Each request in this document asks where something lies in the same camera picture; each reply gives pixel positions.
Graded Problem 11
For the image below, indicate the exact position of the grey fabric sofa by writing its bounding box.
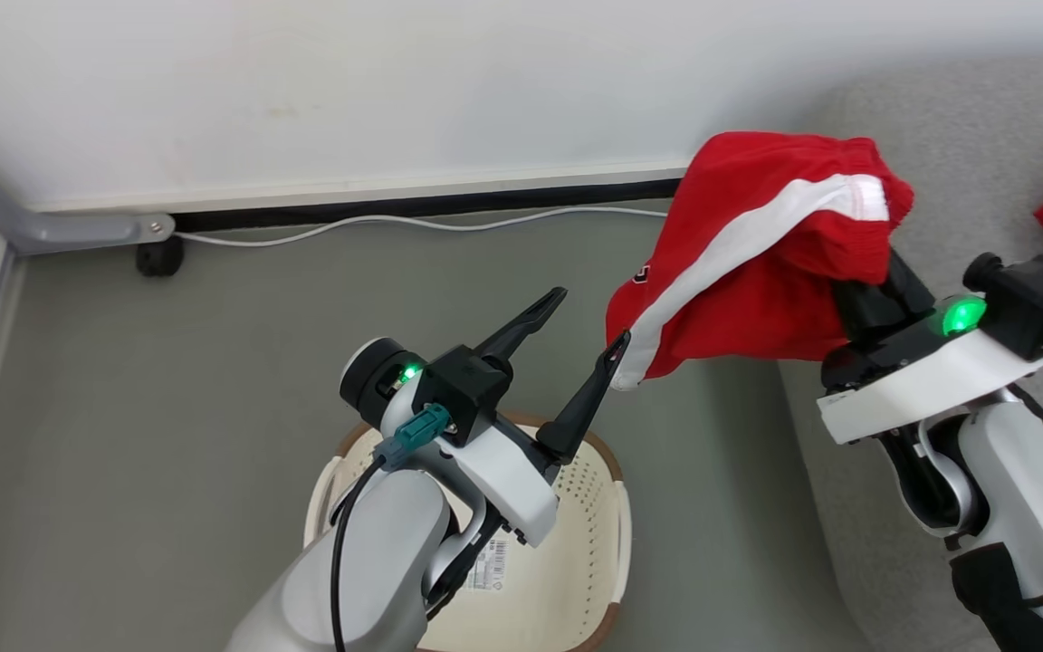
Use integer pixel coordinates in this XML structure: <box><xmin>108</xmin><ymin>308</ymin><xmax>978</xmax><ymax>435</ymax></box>
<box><xmin>777</xmin><ymin>53</ymin><xmax>1043</xmax><ymax>652</ymax></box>

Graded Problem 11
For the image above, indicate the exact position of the white power cable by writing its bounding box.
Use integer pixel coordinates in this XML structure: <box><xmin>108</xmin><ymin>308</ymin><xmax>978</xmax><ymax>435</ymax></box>
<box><xmin>172</xmin><ymin>206</ymin><xmax>671</xmax><ymax>248</ymax></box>

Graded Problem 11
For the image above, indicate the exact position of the red shorts white stripe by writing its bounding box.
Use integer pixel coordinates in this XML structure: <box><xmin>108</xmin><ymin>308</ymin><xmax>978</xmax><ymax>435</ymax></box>
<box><xmin>605</xmin><ymin>130</ymin><xmax>917</xmax><ymax>393</ymax></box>

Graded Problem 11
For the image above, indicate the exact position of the grey metal pipe bracket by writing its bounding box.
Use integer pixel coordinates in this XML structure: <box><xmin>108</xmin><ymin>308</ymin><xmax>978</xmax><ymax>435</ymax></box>
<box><xmin>0</xmin><ymin>139</ymin><xmax>177</xmax><ymax>257</ymax></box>

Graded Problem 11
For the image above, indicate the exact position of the white barcode sticker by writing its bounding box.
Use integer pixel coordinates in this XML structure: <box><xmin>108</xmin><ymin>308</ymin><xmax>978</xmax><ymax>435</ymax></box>
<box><xmin>462</xmin><ymin>538</ymin><xmax>511</xmax><ymax>593</ymax></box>

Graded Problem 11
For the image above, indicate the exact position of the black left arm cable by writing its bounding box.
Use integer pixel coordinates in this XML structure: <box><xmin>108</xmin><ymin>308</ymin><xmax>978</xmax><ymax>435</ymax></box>
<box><xmin>330</xmin><ymin>455</ymin><xmax>388</xmax><ymax>652</ymax></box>

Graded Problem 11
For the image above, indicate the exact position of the cream laundry basket brown rim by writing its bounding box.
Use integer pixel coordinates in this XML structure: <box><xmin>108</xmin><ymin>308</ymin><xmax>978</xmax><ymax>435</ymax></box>
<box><xmin>303</xmin><ymin>412</ymin><xmax>634</xmax><ymax>652</ymax></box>

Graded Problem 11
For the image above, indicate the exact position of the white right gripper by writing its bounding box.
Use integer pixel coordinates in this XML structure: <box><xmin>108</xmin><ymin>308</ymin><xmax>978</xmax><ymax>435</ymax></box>
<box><xmin>816</xmin><ymin>248</ymin><xmax>1043</xmax><ymax>446</ymax></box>

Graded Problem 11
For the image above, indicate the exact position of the teal left cable connector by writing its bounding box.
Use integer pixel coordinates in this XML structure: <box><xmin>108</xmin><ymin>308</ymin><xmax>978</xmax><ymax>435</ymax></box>
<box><xmin>372</xmin><ymin>403</ymin><xmax>454</xmax><ymax>472</ymax></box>

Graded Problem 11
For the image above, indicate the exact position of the black round caster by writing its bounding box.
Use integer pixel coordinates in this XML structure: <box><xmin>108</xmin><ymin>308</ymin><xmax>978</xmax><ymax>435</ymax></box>
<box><xmin>134</xmin><ymin>236</ymin><xmax>187</xmax><ymax>279</ymax></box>

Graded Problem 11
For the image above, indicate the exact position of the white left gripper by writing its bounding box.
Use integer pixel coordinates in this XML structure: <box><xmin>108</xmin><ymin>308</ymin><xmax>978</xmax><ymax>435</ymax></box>
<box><xmin>447</xmin><ymin>287</ymin><xmax>632</xmax><ymax>550</ymax></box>

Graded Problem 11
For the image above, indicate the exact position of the white wall baseboard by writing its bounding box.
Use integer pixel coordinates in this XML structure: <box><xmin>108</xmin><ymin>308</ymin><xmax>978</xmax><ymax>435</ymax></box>
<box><xmin>25</xmin><ymin>160</ymin><xmax>691</xmax><ymax>215</ymax></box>

